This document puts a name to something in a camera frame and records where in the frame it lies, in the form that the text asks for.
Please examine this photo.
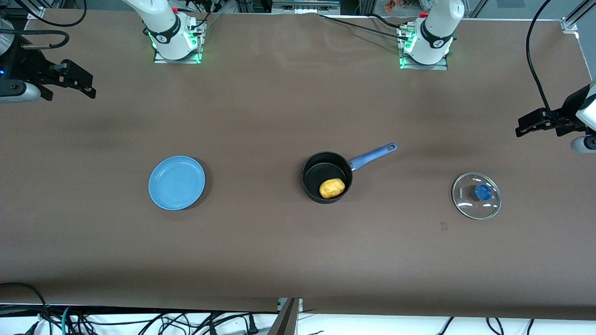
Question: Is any glass lid with blue knob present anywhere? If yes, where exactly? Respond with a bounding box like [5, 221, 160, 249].
[451, 172, 502, 221]

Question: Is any yellow potato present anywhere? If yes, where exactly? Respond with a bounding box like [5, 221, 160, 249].
[319, 178, 346, 200]

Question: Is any blue round plate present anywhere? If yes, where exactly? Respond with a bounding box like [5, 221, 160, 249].
[148, 155, 206, 211]

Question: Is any grey background device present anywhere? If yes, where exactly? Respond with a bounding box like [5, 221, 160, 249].
[271, 0, 341, 14]

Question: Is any brown table cover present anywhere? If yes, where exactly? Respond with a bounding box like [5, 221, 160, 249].
[0, 8, 596, 322]

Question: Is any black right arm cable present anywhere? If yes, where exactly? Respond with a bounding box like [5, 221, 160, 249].
[16, 0, 87, 27]

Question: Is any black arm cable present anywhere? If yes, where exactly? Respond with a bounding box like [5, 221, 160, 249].
[16, 0, 87, 27]
[525, 0, 559, 122]

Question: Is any aluminium frame corner profile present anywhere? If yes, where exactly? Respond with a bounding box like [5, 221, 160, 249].
[560, 0, 596, 33]
[16, 0, 47, 20]

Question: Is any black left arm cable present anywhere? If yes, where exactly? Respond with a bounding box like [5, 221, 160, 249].
[525, 0, 559, 122]

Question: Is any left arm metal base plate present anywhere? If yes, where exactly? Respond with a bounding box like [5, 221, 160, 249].
[398, 23, 450, 71]

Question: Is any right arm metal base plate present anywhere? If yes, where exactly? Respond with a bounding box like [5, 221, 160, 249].
[154, 19, 205, 64]

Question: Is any short black tabletop cable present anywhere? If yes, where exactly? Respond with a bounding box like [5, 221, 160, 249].
[368, 13, 413, 30]

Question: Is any black looped floor cable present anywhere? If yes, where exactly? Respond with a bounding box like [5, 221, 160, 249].
[0, 282, 49, 335]

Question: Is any long black tabletop cable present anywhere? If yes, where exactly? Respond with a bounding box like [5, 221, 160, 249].
[319, 13, 410, 38]

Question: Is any black pot with blue handle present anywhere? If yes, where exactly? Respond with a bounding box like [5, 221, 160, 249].
[302, 142, 399, 204]

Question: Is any aluminium frame post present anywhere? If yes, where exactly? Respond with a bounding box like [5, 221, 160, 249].
[268, 298, 304, 335]

